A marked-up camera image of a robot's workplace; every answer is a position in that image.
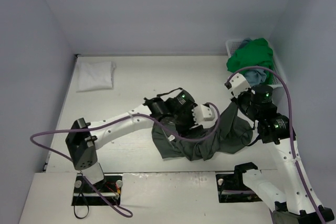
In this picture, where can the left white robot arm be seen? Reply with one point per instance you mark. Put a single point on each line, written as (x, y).
(85, 138)

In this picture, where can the white laundry basket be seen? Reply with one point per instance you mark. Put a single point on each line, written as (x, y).
(233, 44)

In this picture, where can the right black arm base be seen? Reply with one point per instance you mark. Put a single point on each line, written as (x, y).
(230, 186)

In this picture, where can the white t shirt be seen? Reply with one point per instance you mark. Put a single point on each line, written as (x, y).
(96, 76)

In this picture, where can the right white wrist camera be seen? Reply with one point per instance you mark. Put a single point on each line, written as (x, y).
(237, 85)

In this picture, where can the grey green t shirt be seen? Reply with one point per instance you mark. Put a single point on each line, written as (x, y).
(232, 135)

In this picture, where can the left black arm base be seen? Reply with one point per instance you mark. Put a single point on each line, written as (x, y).
(110, 188)

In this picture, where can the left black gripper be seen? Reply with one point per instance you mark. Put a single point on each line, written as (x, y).
(185, 118)

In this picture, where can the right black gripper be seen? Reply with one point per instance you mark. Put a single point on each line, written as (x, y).
(243, 102)

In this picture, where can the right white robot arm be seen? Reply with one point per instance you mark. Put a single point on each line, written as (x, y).
(297, 202)

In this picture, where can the blue t shirt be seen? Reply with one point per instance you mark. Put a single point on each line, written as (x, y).
(255, 76)

